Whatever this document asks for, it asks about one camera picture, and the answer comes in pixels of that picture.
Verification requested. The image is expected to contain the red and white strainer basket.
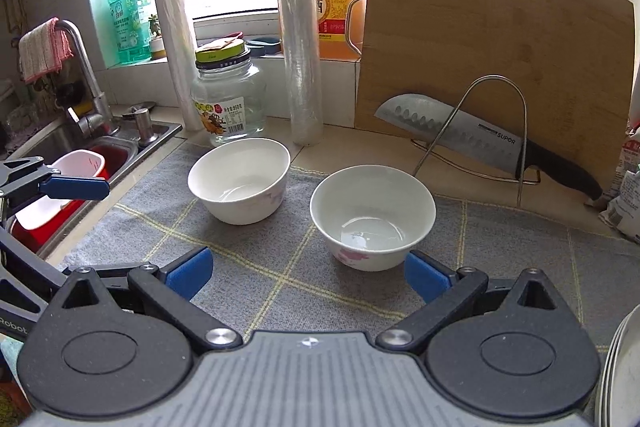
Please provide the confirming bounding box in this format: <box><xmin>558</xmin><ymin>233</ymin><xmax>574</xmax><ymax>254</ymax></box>
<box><xmin>8</xmin><ymin>145</ymin><xmax>126</xmax><ymax>256</ymax></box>

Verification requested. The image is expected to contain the bamboo cutting board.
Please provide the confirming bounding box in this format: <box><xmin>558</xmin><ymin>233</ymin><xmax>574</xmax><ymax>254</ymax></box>
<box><xmin>355</xmin><ymin>0</ymin><xmax>636</xmax><ymax>186</ymax></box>

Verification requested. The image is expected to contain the large white floral plate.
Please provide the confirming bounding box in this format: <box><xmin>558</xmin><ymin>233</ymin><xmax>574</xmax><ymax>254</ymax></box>
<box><xmin>594</xmin><ymin>306</ymin><xmax>640</xmax><ymax>427</ymax></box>

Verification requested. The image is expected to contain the red white clipped food bag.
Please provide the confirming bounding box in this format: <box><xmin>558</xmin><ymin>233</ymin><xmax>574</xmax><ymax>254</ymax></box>
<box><xmin>611</xmin><ymin>127</ymin><xmax>640</xmax><ymax>194</ymax></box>

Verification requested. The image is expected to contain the small potted plant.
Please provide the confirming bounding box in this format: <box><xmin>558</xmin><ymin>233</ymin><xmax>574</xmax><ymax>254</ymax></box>
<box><xmin>149</xmin><ymin>14</ymin><xmax>166</xmax><ymax>61</ymax></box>

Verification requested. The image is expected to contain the steel kitchen knife black handle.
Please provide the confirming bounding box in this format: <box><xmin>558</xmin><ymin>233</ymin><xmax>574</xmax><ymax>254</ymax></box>
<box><xmin>374</xmin><ymin>93</ymin><xmax>603</xmax><ymax>200</ymax></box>

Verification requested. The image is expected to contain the glass jar with green lid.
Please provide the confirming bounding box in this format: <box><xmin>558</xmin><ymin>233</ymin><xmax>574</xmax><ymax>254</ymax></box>
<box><xmin>191</xmin><ymin>37</ymin><xmax>266</xmax><ymax>146</ymax></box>

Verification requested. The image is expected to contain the tall plastic wrap roll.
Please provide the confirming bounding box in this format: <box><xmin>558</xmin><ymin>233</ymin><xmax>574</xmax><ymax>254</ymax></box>
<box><xmin>278</xmin><ymin>0</ymin><xmax>323</xmax><ymax>146</ymax></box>

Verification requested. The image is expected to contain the grey and teal towel mat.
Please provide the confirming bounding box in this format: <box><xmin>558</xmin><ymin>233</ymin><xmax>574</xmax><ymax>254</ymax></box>
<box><xmin>50</xmin><ymin>144</ymin><xmax>639</xmax><ymax>351</ymax></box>

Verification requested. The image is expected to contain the steel sink faucet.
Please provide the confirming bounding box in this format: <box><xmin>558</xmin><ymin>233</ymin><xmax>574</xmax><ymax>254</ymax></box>
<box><xmin>55</xmin><ymin>20</ymin><xmax>119</xmax><ymax>138</ymax></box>

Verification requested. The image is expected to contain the green dish soap bottle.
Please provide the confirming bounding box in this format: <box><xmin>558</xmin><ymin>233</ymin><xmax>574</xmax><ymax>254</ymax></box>
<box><xmin>107</xmin><ymin>0</ymin><xmax>153</xmax><ymax>64</ymax></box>

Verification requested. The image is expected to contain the white bowl pink flower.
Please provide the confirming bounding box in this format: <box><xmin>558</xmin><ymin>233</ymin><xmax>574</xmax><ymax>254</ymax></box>
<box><xmin>309</xmin><ymin>165</ymin><xmax>437</xmax><ymax>272</ymax></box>

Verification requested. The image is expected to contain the pink cloth on faucet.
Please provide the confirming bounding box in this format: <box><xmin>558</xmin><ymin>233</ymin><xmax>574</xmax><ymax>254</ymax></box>
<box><xmin>18</xmin><ymin>17</ymin><xmax>73</xmax><ymax>83</ymax></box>

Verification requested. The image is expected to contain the white plastic food bag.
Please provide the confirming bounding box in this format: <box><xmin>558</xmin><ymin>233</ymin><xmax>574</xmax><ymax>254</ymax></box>
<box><xmin>599</xmin><ymin>171</ymin><xmax>640</xmax><ymax>244</ymax></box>

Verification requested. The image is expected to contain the wire cutting board rack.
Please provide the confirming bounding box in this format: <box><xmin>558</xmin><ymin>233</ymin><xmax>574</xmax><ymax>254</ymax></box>
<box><xmin>412</xmin><ymin>74</ymin><xmax>528</xmax><ymax>208</ymax></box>

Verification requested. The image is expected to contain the steel sink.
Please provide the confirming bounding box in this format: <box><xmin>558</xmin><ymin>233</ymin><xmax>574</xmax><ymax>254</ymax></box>
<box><xmin>9</xmin><ymin>117</ymin><xmax>182</xmax><ymax>258</ymax></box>

